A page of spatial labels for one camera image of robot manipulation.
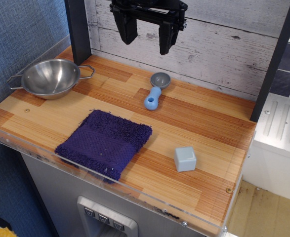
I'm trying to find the silver button dispenser panel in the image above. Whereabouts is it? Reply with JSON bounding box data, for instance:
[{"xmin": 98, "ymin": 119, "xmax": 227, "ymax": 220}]
[{"xmin": 77, "ymin": 196, "xmax": 138, "ymax": 237}]

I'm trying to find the stainless steel bowl with handles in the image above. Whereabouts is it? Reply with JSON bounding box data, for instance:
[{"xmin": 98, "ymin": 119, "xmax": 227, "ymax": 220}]
[{"xmin": 7, "ymin": 59, "xmax": 95, "ymax": 100}]

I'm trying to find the right black frame post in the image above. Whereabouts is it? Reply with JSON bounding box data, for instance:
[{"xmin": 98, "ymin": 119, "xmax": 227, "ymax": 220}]
[{"xmin": 250, "ymin": 6, "xmax": 290, "ymax": 122}]

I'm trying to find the white ribbed box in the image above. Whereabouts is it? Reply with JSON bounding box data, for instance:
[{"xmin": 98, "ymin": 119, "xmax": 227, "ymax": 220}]
[{"xmin": 243, "ymin": 93, "xmax": 290, "ymax": 199}]

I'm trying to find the left black frame post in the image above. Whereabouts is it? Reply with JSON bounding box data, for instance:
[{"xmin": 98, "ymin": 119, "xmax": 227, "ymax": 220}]
[{"xmin": 64, "ymin": 0, "xmax": 91, "ymax": 65}]

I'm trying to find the yellow object at corner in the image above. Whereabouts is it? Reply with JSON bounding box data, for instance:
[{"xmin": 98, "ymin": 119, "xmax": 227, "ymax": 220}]
[{"xmin": 0, "ymin": 228, "xmax": 17, "ymax": 237}]

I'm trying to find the purple folded towel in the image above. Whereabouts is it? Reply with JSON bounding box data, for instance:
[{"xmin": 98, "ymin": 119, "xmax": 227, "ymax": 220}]
[{"xmin": 55, "ymin": 110, "xmax": 152, "ymax": 183}]

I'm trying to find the black frame post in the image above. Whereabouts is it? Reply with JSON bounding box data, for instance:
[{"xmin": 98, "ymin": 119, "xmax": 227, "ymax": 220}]
[
  {"xmin": 64, "ymin": 0, "xmax": 91, "ymax": 65},
  {"xmin": 250, "ymin": 6, "xmax": 290, "ymax": 122}
]

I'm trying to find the clear acrylic table edge guard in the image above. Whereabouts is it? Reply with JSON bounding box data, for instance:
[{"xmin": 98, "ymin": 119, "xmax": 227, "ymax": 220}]
[{"xmin": 0, "ymin": 130, "xmax": 246, "ymax": 237}]

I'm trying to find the blue grey toy scoop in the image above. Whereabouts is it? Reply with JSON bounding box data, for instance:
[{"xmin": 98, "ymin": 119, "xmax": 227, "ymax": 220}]
[{"xmin": 144, "ymin": 72, "xmax": 171, "ymax": 111}]

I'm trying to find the light blue cube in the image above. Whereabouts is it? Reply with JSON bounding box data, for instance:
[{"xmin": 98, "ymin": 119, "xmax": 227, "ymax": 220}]
[{"xmin": 174, "ymin": 147, "xmax": 197, "ymax": 172}]

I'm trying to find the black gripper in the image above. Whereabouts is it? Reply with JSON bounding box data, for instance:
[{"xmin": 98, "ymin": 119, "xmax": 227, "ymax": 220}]
[{"xmin": 110, "ymin": 0, "xmax": 188, "ymax": 55}]

